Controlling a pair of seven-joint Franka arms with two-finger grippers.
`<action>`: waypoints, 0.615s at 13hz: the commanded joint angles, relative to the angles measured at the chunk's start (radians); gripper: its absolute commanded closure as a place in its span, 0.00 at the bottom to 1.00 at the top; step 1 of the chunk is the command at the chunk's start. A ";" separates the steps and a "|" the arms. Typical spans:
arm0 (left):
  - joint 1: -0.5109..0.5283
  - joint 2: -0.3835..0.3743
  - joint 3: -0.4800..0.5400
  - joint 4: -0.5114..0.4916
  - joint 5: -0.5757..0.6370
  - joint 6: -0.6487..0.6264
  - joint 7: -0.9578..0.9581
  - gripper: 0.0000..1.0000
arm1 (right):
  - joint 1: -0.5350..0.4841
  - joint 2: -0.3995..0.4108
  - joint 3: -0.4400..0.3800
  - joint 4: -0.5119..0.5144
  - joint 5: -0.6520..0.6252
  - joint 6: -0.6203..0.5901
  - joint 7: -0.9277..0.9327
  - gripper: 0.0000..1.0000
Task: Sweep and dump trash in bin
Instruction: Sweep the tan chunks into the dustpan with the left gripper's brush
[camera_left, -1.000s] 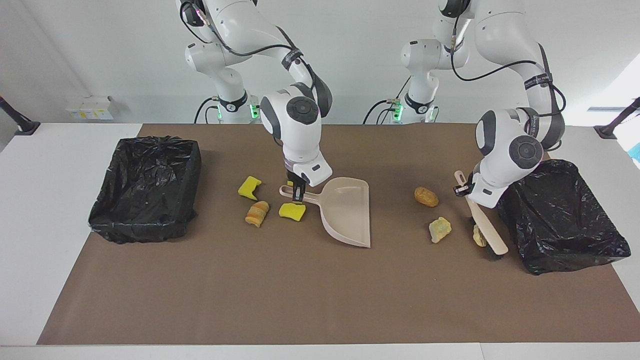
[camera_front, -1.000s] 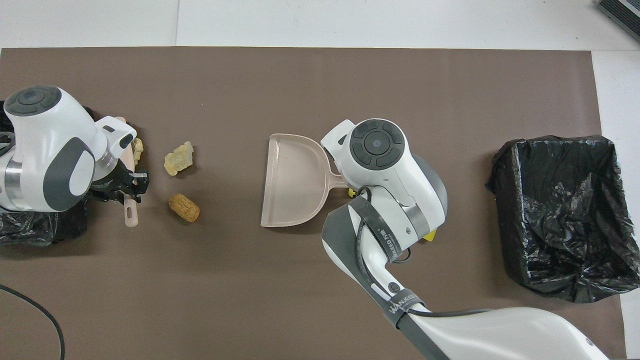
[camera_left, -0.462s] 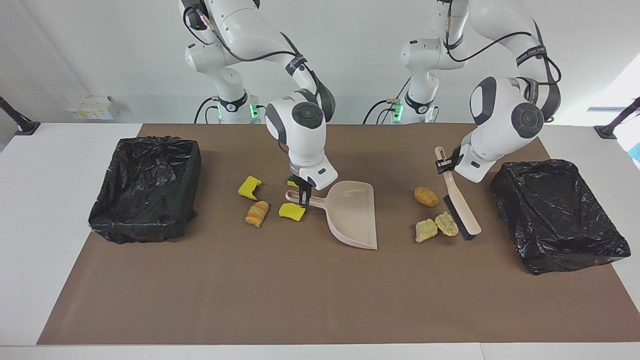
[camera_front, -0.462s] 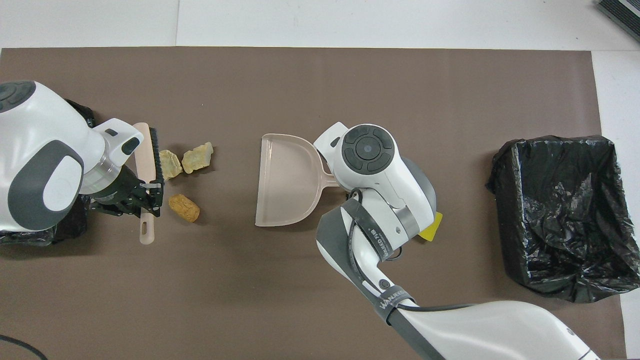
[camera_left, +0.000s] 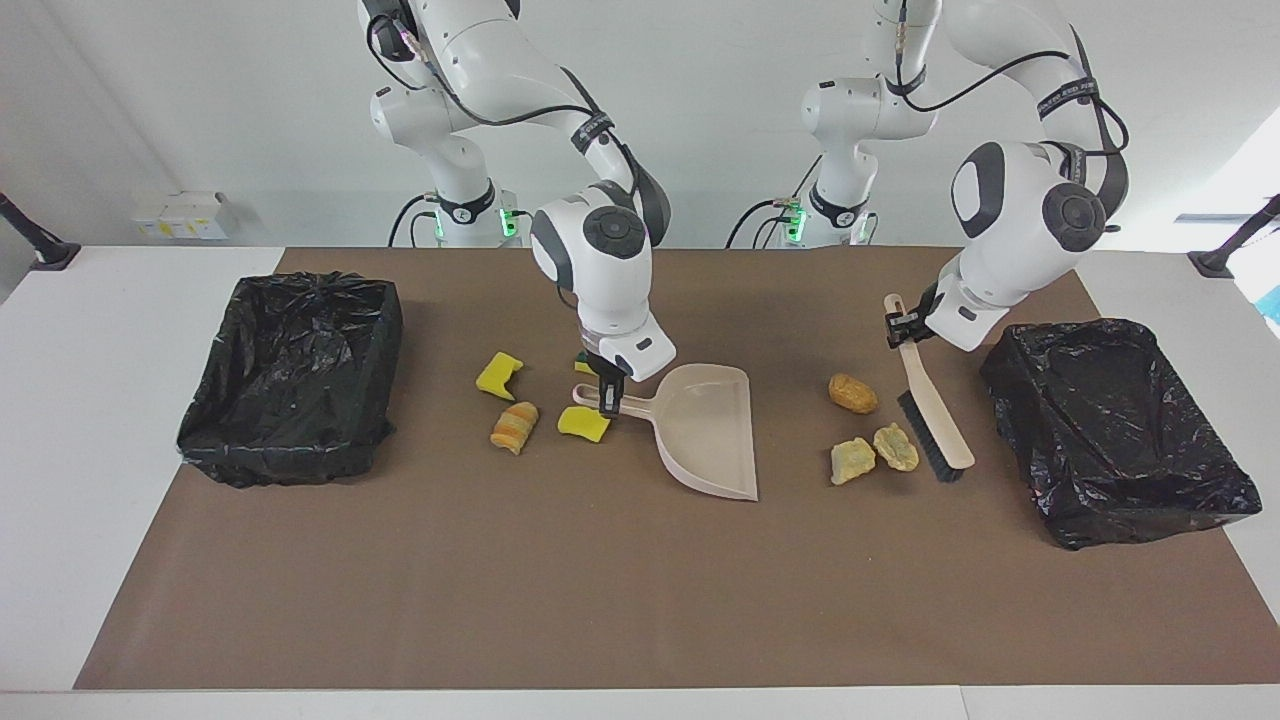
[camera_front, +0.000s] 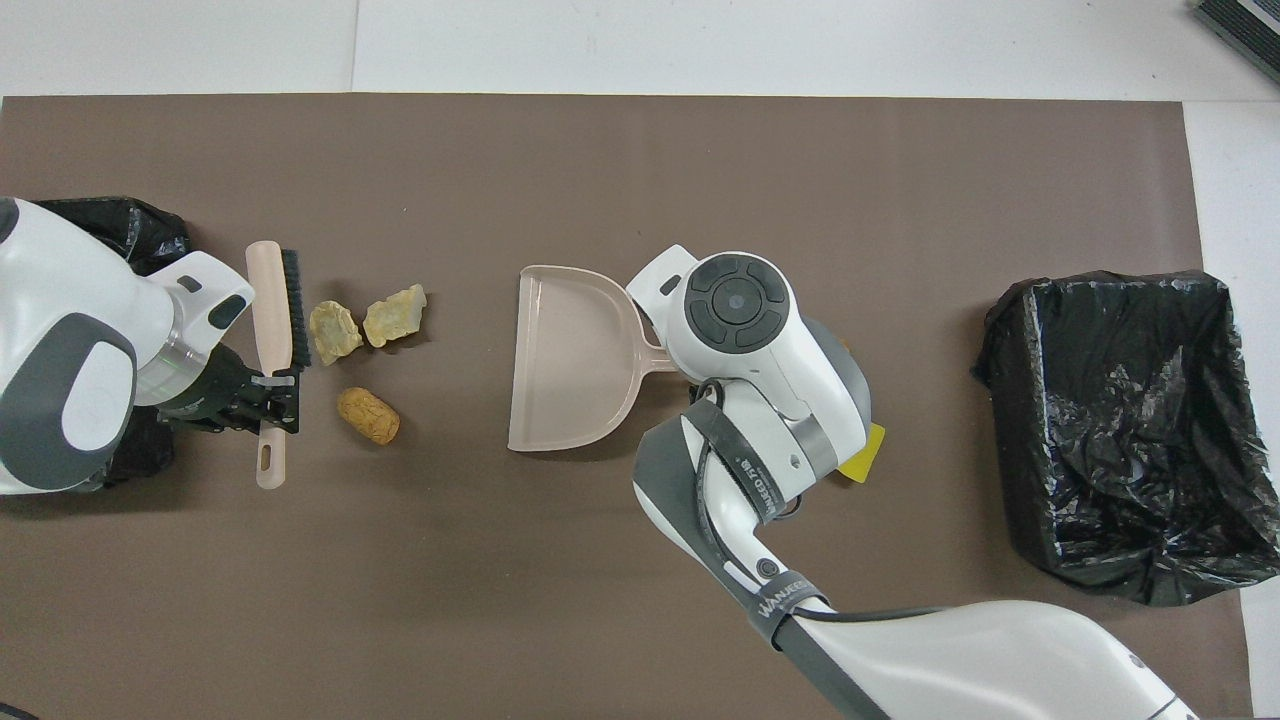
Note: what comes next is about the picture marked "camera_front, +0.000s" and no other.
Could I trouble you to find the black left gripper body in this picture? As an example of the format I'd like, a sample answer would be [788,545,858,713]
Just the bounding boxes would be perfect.
[165,345,259,431]

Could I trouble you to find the brown oval bread roll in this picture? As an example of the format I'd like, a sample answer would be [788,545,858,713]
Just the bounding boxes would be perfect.
[336,386,401,446]

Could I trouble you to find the yellowish bread chunk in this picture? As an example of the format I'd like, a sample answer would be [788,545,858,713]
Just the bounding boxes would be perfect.
[308,300,364,366]

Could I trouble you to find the beige hand brush black bristles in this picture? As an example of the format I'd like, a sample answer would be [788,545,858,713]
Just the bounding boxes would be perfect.
[246,240,312,490]

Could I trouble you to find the pale bread chunk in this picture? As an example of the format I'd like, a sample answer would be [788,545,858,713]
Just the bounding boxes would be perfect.
[362,284,428,349]

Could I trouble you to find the beige plastic dustpan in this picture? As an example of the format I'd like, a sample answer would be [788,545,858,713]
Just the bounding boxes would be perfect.
[506,264,691,453]

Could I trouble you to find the notched yellow sponge piece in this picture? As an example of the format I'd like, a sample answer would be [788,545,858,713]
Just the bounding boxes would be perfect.
[838,422,887,488]

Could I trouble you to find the black bag lined bin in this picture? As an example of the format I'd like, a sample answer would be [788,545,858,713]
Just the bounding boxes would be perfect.
[970,269,1280,607]
[35,196,191,491]

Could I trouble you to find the brown table mat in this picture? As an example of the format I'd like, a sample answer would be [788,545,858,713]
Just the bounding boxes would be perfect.
[0,93,1256,720]

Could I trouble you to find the dark grey ribbed device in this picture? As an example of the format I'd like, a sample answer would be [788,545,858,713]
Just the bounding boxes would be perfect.
[1190,0,1280,86]

